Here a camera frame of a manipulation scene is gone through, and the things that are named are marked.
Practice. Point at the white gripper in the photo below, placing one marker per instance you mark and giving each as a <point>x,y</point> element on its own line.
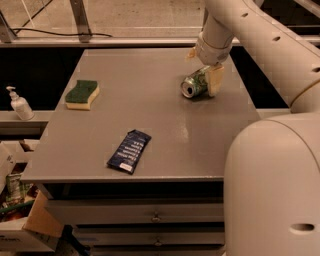
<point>212,53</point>

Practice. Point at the green soda can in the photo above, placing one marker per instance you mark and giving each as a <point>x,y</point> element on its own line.
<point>195,84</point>

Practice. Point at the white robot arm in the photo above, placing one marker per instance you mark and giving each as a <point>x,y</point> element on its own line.
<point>272,171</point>

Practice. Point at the dark blue snack packet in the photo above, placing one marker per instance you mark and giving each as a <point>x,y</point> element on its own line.
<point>127,155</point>

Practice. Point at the grey drawer cabinet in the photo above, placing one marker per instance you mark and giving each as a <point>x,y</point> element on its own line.
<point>141,172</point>

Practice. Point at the green and yellow sponge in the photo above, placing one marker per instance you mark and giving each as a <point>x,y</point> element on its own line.
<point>82,95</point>

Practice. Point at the white pump bottle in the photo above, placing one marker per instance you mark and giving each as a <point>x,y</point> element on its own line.
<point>20,105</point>

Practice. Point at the cardboard box with items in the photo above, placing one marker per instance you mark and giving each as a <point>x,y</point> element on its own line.
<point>25,225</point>

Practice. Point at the metal railing frame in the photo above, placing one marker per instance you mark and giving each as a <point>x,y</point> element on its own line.
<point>100,23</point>

